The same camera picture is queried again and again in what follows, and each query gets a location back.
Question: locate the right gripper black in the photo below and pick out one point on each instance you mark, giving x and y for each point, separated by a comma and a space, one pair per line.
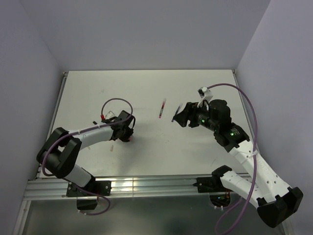
189, 112

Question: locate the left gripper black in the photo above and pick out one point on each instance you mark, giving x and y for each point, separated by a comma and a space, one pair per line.
129, 132

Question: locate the purple pen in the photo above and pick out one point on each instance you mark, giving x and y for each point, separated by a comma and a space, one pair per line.
177, 111

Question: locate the red pen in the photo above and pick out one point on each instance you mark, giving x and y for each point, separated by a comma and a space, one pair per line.
162, 108

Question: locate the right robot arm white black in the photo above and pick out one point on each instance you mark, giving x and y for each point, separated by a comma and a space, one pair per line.
273, 198

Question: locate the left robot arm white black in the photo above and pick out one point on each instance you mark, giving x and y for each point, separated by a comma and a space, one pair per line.
59, 153

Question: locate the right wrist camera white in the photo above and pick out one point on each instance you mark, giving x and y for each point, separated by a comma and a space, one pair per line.
205, 95

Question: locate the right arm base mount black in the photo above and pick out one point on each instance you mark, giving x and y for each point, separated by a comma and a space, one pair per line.
219, 196

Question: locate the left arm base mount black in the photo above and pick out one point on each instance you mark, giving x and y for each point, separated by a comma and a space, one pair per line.
88, 197

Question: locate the aluminium rail frame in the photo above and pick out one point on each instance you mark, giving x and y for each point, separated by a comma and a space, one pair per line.
121, 187

